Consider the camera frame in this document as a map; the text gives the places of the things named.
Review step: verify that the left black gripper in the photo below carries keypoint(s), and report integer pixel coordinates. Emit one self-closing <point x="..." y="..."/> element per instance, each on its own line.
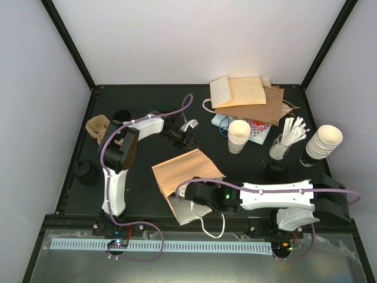
<point x="187" y="140"/>

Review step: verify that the orange paper bag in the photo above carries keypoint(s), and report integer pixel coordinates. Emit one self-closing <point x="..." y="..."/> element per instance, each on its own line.
<point x="171" y="173"/>
<point x="229" y="92"/>

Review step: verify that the black printed paper cup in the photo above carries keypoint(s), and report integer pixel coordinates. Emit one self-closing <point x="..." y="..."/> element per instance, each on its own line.
<point x="122" y="115"/>

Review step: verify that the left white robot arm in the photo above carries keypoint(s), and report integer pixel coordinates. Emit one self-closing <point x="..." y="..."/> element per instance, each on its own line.
<point x="119" y="147"/>

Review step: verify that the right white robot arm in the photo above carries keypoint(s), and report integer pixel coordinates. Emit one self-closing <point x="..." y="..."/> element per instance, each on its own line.
<point x="320" y="199"/>

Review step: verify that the white paper cup stack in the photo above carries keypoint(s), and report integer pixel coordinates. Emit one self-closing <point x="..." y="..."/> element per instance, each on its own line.
<point x="238" y="135"/>

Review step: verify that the brown kraft paper bag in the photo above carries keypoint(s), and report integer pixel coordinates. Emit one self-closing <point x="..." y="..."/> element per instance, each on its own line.
<point x="271" y="112"/>

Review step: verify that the brown pulp cup carrier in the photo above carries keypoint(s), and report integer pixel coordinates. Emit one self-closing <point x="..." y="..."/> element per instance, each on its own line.
<point x="97" y="126"/>

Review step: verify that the right black lid stack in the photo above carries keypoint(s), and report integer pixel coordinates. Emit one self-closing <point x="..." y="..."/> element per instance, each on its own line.
<point x="277" y="172"/>

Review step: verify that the black lid stack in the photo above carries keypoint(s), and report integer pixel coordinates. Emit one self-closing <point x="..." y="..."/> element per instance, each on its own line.
<point x="277" y="172"/>
<point x="85" y="172"/>

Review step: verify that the left black lid stack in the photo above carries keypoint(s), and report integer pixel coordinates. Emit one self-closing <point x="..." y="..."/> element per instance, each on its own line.
<point x="85" y="172"/>

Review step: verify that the small circuit board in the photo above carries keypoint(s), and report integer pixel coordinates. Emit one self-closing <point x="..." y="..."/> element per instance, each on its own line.
<point x="118" y="244"/>

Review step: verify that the tilted paper cup stack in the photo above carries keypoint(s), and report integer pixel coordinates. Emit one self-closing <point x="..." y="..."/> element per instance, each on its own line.
<point x="326" y="139"/>

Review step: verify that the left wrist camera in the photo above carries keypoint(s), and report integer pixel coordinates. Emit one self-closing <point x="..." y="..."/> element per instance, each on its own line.
<point x="191" y="124"/>

